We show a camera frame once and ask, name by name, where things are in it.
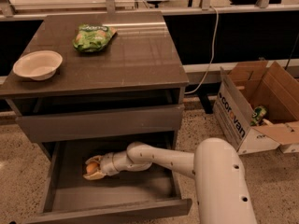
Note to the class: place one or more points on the closed grey upper drawer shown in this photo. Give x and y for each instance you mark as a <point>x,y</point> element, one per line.
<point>105,123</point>

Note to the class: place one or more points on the open grey lower drawer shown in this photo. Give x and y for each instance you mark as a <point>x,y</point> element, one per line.
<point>128,196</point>

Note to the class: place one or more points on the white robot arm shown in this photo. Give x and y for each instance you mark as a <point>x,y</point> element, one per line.
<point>218,173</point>

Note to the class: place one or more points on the white bowl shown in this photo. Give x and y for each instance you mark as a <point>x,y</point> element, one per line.
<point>38,65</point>

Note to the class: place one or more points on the white corovan cardboard box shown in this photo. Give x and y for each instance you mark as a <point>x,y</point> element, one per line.
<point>251,84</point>

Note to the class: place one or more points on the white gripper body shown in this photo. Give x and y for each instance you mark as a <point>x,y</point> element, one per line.
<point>106,165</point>

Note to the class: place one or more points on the dark grey drawer cabinet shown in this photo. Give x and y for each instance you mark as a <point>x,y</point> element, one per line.
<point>139,67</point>

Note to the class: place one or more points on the green can in box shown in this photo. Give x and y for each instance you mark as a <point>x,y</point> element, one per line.
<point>258,114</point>

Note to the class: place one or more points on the orange fruit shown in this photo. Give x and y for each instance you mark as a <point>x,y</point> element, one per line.
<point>91,167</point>

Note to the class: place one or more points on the green chip bag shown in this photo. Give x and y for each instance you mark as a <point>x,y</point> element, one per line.
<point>93,38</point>

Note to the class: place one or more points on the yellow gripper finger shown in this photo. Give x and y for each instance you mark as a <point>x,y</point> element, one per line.
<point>96,158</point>
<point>95,175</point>

